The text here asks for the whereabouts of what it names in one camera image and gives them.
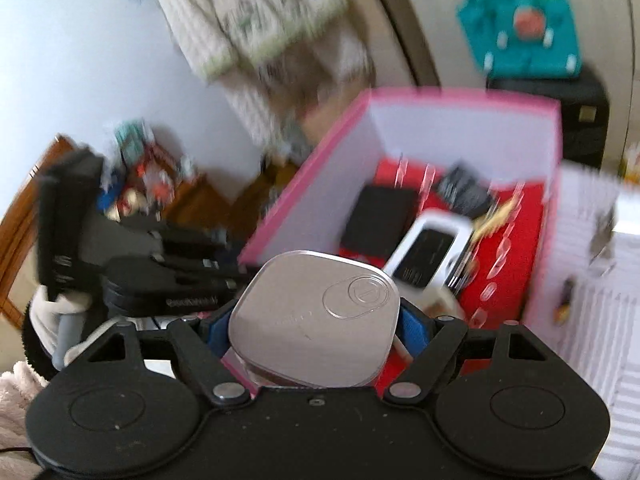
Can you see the black case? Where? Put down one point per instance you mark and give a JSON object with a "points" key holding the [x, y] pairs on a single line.
{"points": [[560, 110]]}

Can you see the pink cardboard box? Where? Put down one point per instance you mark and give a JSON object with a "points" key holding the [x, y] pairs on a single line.
{"points": [[465, 125]]}

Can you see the black flat power bank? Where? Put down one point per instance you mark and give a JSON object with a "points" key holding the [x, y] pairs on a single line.
{"points": [[377, 217]]}

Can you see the wooden cabinet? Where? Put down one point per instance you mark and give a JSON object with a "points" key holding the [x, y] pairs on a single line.
{"points": [[205, 200]]}

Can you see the teal felt handbag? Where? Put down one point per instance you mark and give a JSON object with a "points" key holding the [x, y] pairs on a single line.
{"points": [[520, 35]]}

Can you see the striped white bedsheet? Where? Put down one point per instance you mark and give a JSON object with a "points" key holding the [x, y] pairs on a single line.
{"points": [[595, 360]]}

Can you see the red printed paper bag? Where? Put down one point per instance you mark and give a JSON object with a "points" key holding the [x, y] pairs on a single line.
{"points": [[520, 240]]}

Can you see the brown paper bag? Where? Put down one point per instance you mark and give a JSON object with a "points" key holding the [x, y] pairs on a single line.
{"points": [[325, 115]]}

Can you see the pink fleece blanket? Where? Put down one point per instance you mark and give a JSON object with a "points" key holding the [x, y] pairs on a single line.
{"points": [[12, 410]]}

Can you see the cream green-trimmed fleece jacket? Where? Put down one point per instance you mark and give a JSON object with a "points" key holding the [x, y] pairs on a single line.
{"points": [[250, 10]]}

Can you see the person's left hand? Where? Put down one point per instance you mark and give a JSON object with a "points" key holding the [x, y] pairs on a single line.
{"points": [[46, 315]]}

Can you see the yellow small item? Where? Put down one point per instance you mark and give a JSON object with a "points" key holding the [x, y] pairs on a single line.
{"points": [[495, 217]]}

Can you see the pile of small colourful items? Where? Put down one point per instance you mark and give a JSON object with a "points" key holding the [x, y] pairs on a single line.
{"points": [[140, 175]]}

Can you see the black phone battery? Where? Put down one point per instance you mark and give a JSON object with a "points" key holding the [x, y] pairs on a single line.
{"points": [[462, 187]]}

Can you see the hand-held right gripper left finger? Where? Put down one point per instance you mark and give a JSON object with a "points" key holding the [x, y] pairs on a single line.
{"points": [[214, 334]]}

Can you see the silver square tin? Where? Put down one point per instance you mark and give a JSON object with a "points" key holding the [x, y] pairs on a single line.
{"points": [[310, 320]]}

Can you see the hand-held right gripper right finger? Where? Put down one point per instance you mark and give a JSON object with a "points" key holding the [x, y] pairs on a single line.
{"points": [[412, 331]]}

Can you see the white device with black screen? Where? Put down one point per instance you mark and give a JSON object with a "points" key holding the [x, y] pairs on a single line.
{"points": [[430, 250]]}

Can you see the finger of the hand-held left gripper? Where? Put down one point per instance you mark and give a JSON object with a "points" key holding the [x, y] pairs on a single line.
{"points": [[210, 274], [200, 245]]}

